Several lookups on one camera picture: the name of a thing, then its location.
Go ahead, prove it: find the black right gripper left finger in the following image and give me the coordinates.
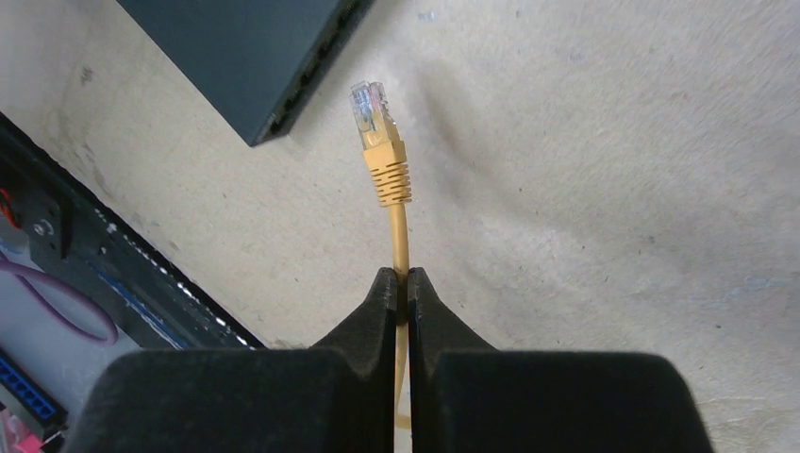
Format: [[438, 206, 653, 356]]
[[65, 268, 398, 452]]

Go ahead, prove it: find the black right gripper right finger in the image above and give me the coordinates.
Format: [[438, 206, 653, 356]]
[[408, 268, 712, 452]]

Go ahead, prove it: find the yellow ethernet cable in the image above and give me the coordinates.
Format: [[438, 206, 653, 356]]
[[349, 79, 414, 432]]

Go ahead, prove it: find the black network switch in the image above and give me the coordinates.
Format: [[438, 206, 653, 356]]
[[120, 0, 372, 147]]

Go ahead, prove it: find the blue terminal connector block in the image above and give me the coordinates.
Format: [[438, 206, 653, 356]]
[[1, 350, 68, 440]]

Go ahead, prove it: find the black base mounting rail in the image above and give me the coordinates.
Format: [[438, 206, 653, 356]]
[[1, 116, 263, 349]]

